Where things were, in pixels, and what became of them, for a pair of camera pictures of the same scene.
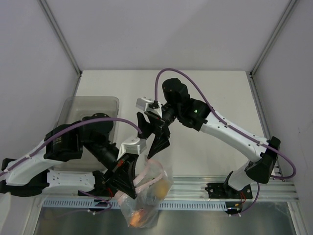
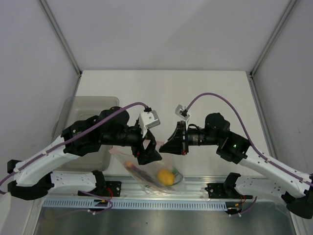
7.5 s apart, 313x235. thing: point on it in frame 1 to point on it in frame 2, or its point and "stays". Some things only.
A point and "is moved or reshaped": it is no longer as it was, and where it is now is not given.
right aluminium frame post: (287, 11) stays
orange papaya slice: (135, 221) to (134, 169)
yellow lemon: (162, 187) to (166, 177)
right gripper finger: (147, 129) to (178, 140)
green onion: (150, 197) to (175, 172)
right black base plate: (218, 191) stays
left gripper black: (123, 169) to (147, 155)
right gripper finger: (161, 141) to (173, 145)
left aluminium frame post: (46, 8) stays
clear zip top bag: (153, 183) is moved or reshaped
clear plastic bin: (76, 108) stays
